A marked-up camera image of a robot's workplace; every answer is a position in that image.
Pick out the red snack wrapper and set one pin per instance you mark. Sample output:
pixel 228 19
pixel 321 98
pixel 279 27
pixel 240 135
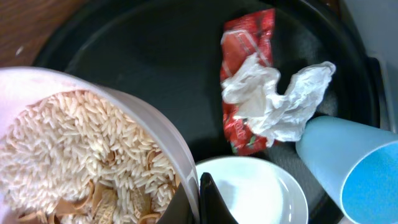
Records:
pixel 241 38

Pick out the white round plate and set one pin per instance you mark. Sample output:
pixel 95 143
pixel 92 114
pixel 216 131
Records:
pixel 257 191

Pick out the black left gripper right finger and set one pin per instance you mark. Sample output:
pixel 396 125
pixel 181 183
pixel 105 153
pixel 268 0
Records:
pixel 213 209

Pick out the pink bowl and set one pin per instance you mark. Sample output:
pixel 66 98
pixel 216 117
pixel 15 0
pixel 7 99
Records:
pixel 23 86

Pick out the light blue plastic cup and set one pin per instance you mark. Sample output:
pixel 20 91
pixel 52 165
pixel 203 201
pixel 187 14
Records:
pixel 356 164

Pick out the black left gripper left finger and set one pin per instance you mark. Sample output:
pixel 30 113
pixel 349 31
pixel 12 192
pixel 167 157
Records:
pixel 178 211

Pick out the pile of rice and scraps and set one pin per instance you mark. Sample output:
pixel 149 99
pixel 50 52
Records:
pixel 76 158

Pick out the crumpled white tissue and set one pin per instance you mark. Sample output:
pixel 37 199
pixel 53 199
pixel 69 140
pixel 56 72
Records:
pixel 253 89

